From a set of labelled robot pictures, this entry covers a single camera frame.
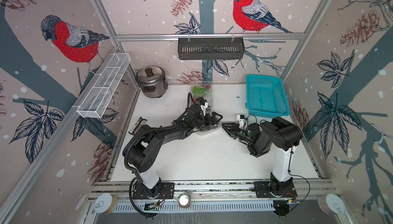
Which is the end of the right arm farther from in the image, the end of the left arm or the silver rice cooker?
the silver rice cooker

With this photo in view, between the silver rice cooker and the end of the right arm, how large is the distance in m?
0.54

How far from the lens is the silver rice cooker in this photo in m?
1.03

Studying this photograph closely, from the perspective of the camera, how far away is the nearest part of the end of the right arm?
0.79 metres
